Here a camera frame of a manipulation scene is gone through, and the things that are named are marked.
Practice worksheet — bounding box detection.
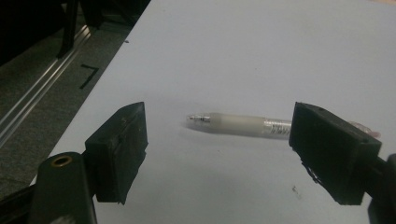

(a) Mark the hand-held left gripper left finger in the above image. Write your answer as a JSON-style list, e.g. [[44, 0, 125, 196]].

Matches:
[[30, 101, 149, 224]]

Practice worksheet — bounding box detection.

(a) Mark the translucent white pen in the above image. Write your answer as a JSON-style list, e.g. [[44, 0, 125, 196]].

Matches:
[[186, 112, 382, 141]]

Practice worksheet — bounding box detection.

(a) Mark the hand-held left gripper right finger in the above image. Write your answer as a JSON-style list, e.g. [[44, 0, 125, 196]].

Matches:
[[288, 101, 396, 224]]

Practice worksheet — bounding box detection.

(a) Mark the aluminium floor rail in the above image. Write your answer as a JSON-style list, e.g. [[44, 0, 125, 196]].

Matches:
[[0, 24, 92, 147]]

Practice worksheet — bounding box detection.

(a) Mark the black stand leg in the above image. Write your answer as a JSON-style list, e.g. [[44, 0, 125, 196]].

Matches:
[[56, 0, 80, 60]]

